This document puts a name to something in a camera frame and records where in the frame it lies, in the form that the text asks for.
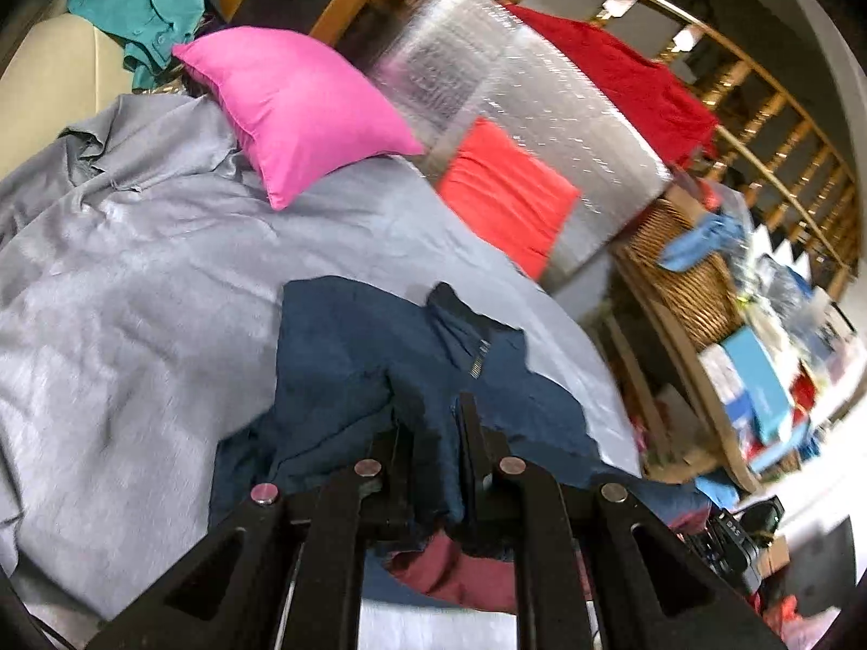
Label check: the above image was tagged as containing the navy blue padded jacket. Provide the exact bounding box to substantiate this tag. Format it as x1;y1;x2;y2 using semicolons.
207;274;713;614

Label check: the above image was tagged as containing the red blanket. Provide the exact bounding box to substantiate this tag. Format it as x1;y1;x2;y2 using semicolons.
506;4;719;166

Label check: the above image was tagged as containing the blue fashion box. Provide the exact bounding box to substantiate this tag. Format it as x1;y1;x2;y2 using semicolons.
722;326;793;445

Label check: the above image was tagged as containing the silver foil wrapped headboard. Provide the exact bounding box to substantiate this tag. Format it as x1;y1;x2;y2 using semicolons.
367;0;671;292

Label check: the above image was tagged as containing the wooden table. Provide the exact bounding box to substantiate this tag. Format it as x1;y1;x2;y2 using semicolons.
599;245;762;495

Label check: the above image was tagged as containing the orange red pillow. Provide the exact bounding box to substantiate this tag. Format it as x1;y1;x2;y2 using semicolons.
438;118;580;280

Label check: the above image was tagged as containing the pink pillow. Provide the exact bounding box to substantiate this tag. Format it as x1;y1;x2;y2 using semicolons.
172;27;423;210

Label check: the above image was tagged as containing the light blue cloth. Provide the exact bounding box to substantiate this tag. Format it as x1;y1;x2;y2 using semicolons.
657;213;745;273

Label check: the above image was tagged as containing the cream sofa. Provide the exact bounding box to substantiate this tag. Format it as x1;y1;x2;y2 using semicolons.
0;14;132;174

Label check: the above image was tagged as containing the wooden stair railing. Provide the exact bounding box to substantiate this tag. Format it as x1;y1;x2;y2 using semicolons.
497;0;863;298

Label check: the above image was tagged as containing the white blue tissue box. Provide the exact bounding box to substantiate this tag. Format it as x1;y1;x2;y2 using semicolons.
698;343;754;433

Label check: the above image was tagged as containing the wicker basket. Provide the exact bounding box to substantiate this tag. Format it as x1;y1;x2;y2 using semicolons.
616;200;743;350

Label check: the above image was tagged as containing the grey bed sheet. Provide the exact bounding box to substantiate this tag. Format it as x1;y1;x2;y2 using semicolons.
2;94;638;618

